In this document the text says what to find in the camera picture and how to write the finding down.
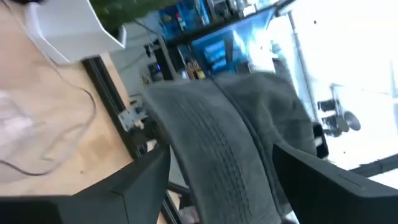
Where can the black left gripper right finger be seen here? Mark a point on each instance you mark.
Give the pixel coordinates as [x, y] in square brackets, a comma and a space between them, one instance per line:
[326, 199]

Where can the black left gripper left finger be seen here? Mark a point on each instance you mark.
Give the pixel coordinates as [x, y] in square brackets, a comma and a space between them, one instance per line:
[124, 205]

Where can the dark grey baseball cap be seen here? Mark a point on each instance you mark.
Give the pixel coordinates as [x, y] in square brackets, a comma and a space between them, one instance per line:
[217, 140]

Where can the clear plastic bin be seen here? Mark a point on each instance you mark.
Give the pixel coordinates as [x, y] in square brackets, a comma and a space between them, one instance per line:
[18, 130]

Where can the white plant pot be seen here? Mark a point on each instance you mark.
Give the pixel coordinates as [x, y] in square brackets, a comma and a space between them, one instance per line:
[71, 34]

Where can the blue lit computer screen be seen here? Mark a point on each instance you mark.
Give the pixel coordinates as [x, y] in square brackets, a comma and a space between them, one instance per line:
[224, 49]

